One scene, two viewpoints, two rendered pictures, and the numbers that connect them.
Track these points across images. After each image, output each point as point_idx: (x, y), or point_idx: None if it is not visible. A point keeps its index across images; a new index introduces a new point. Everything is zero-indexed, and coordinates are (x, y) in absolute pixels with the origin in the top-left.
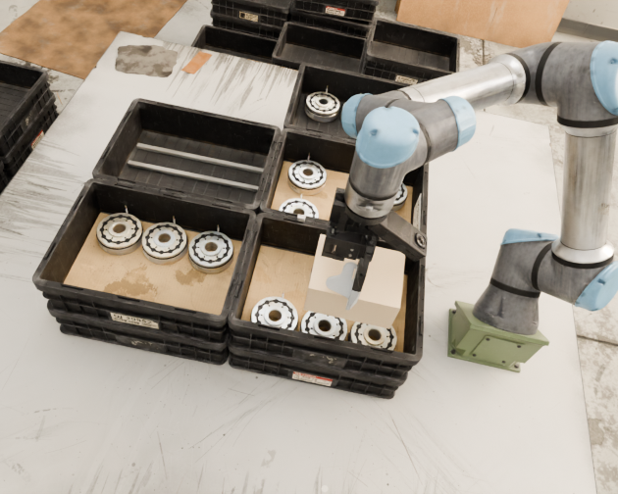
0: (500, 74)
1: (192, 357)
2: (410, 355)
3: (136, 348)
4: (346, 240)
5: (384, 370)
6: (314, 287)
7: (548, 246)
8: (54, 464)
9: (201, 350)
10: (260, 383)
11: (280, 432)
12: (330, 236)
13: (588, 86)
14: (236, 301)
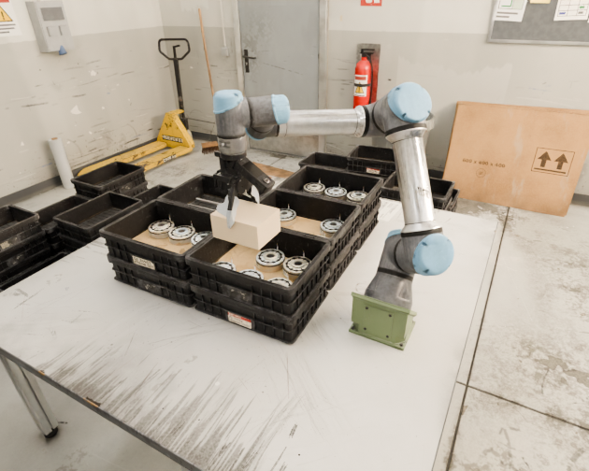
0: (347, 111)
1: (176, 300)
2: (285, 286)
3: (148, 292)
4: (222, 176)
5: (277, 306)
6: (213, 214)
7: None
8: (72, 335)
9: (179, 292)
10: (208, 321)
11: (206, 348)
12: (215, 174)
13: (387, 107)
14: (194, 249)
